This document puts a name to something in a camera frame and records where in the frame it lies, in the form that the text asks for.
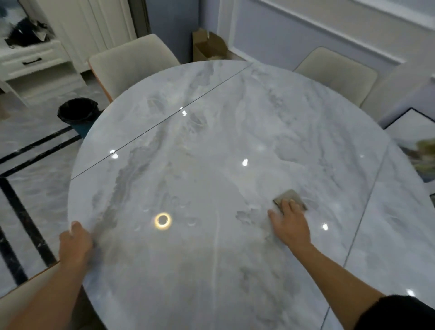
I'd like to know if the person's right hand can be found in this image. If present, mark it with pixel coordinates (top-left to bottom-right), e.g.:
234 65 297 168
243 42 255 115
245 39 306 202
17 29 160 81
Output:
267 199 312 251

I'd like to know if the teal trash bin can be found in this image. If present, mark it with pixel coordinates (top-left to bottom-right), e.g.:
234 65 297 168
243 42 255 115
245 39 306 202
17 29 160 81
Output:
57 97 102 138

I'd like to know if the person's right forearm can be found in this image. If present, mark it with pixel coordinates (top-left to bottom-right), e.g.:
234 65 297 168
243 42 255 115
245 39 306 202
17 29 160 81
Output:
292 243 387 330

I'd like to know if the white cabinet with black handles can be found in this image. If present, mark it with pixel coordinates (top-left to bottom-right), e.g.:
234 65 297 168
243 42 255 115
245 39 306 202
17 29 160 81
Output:
34 0 136 74

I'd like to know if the black framed abstract painting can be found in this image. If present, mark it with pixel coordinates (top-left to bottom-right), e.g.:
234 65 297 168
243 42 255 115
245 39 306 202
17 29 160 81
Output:
384 107 435 204

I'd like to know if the black bag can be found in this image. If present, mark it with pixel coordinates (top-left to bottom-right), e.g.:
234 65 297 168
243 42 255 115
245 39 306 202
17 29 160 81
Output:
4 17 55 48

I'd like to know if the person's left forearm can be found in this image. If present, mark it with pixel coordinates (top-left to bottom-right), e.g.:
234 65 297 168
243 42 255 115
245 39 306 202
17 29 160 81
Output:
5 262 91 330

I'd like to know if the grey cleaning cloth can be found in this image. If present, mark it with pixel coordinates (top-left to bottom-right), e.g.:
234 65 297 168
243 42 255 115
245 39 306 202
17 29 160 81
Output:
273 189 308 215

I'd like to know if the open brown cardboard box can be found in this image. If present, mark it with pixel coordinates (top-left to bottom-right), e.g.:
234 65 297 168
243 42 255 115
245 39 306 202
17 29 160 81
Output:
192 28 245 63

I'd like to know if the low white drawer bench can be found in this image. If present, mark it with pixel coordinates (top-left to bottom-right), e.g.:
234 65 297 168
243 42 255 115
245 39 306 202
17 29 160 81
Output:
0 39 79 102

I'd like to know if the person's black shirt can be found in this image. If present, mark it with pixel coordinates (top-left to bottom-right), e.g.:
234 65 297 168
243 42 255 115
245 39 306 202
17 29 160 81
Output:
353 294 435 330

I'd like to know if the person's left hand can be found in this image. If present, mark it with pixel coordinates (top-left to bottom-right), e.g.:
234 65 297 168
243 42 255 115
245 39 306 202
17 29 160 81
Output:
58 221 94 269

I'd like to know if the grey marble dining table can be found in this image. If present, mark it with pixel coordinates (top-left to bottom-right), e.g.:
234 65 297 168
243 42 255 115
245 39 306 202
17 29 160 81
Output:
67 60 435 330

